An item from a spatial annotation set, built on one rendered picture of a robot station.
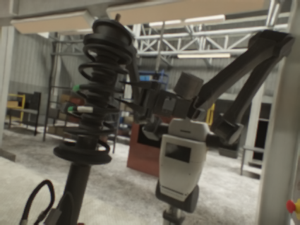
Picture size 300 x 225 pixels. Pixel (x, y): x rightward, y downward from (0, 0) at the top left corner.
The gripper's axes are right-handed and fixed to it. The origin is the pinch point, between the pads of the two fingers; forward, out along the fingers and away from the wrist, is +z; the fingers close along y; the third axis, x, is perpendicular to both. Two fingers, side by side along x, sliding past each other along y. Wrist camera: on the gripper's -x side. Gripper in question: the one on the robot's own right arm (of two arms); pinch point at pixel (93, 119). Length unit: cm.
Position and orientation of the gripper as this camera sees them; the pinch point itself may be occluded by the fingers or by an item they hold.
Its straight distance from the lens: 51.6
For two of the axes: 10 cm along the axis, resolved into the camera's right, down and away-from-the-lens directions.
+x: 9.1, 3.7, 2.0
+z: 2.1, 0.1, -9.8
